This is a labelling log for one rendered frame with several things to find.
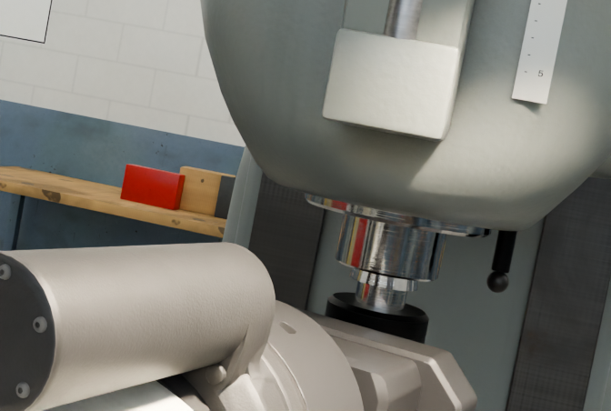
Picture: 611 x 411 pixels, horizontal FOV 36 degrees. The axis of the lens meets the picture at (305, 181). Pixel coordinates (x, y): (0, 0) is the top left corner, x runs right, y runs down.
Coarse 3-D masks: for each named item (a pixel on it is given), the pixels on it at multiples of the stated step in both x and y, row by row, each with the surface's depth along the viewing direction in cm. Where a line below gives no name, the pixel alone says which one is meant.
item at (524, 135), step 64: (256, 0) 35; (320, 0) 35; (512, 0) 33; (576, 0) 33; (256, 64) 36; (320, 64) 35; (512, 64) 33; (576, 64) 33; (256, 128) 37; (320, 128) 35; (512, 128) 34; (576, 128) 34; (320, 192) 37; (384, 192) 35; (448, 192) 35; (512, 192) 35
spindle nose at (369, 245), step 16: (352, 224) 42; (368, 224) 41; (384, 224) 41; (352, 240) 42; (368, 240) 41; (384, 240) 41; (400, 240) 41; (416, 240) 41; (432, 240) 42; (336, 256) 43; (352, 256) 42; (368, 256) 41; (384, 256) 41; (400, 256) 41; (416, 256) 41; (432, 256) 42; (384, 272) 41; (400, 272) 41; (416, 272) 41; (432, 272) 42
